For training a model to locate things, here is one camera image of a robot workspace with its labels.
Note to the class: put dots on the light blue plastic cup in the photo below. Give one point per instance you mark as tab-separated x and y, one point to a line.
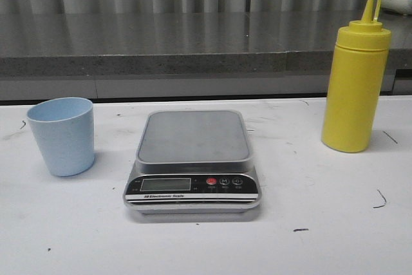
64	132

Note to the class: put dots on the silver electronic kitchen scale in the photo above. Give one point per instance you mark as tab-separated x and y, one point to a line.
193	162

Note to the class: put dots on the yellow squeeze bottle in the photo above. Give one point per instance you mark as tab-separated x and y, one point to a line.
358	65

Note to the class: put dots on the grey stone counter ledge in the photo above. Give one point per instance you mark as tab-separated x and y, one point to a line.
148	57

